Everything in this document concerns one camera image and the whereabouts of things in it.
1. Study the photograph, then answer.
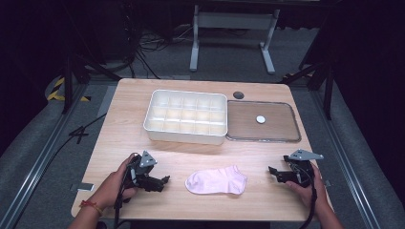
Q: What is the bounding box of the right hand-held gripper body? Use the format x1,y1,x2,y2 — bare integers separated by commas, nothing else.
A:
282,149,325,188

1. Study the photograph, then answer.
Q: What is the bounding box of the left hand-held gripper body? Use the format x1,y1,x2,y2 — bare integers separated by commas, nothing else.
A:
126,150,166,193

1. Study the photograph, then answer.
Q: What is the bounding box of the pink sock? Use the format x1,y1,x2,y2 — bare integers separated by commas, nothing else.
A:
184,164,248,196

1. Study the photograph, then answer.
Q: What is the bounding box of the person's right hand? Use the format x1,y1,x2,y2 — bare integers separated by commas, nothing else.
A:
285,162,330,213

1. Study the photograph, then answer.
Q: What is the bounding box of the person's left hand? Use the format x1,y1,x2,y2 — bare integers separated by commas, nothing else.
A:
94,153,139,212

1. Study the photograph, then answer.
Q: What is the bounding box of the clear plastic box lid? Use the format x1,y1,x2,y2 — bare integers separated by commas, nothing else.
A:
224,99,303,143

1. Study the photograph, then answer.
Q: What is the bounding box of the white divided storage box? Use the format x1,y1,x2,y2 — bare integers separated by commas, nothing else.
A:
142,89,229,146

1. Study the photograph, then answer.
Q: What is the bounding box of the black metal stand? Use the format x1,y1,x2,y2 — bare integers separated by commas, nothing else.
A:
61,52,122,115
279,61,336,121

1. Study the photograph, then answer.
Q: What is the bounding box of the yellow black striped floor tape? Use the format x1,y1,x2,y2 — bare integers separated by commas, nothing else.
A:
46,76,92,103

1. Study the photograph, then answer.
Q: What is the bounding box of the aluminium floor rail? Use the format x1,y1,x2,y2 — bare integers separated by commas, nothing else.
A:
309,90,381,229
0,83,90,229

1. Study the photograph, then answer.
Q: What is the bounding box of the red string bracelet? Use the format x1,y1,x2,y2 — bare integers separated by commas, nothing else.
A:
78,199,105,218

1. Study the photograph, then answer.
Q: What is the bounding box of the thin black floor cable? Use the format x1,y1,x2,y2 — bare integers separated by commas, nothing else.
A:
47,113,108,160

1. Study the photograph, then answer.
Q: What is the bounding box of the tangle of black floor cables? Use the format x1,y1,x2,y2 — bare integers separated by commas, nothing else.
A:
125,23,196,80

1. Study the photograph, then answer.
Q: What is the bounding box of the white metal desk frame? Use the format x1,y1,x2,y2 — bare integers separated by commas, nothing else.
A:
189,4,282,76

